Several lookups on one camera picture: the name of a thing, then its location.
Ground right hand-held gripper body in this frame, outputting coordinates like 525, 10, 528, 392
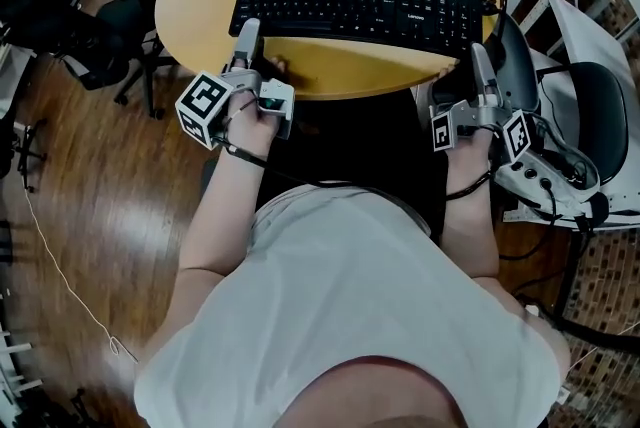
429, 98, 533, 165

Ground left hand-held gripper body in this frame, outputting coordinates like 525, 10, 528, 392
174, 68, 296, 150

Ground black keyboard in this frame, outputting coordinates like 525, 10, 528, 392
228, 0, 485, 60

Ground person's left forearm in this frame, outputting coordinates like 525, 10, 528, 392
177, 149, 267, 278

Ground person's right forearm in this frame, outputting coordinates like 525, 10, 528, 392
442, 173, 501, 278

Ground person's right hand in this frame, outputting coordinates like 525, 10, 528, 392
445, 126, 497, 193

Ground person's left hand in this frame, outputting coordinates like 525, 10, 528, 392
224, 90, 280, 161

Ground grey device with buttons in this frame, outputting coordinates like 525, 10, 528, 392
493, 149, 602, 218

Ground black trousers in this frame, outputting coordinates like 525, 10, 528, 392
253, 88, 447, 237

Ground black office chair with armrests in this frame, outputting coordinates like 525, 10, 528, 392
58, 0, 179, 121

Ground black round-seat chair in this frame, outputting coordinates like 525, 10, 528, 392
492, 12, 630, 187

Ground white t-shirt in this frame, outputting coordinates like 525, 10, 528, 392
133, 185, 572, 428

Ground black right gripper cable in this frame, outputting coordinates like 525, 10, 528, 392
443, 167, 497, 203

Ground white string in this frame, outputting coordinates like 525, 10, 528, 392
21, 183, 140, 364

